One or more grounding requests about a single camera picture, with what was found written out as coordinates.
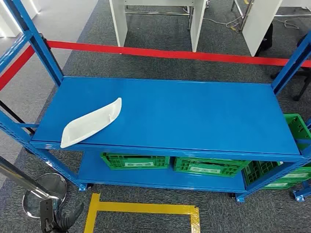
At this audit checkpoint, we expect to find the red barrier belt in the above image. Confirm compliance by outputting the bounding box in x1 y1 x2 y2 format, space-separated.
47 40 311 68
0 45 35 92

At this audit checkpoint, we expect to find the white desk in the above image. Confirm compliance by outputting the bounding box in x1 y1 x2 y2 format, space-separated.
231 0 311 57
109 0 209 53

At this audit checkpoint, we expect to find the white floor cable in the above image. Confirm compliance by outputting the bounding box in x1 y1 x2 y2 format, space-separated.
203 14 244 32

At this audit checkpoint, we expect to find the black office chair base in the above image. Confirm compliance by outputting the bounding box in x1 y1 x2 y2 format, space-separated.
270 68 311 102

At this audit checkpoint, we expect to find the black bag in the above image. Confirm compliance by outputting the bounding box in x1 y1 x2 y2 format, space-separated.
254 22 274 57

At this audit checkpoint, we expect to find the white plastic trim part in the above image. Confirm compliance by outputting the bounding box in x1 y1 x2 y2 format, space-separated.
60 97 122 149

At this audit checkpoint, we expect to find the black stanchion post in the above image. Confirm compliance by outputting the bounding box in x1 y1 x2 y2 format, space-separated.
41 33 64 78

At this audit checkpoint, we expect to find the chrome stanchion with round base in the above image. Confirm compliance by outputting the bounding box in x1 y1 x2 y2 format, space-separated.
0 156 68 219

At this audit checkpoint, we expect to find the green plastic crate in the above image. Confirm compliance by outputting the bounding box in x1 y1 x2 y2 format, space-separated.
243 160 311 190
100 152 171 170
173 156 251 178
284 113 311 152

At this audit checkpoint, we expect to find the yellow floor tape square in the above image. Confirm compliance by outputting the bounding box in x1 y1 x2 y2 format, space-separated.
83 193 201 233

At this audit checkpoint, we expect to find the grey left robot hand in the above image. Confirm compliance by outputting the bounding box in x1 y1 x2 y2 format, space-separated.
39 198 85 233

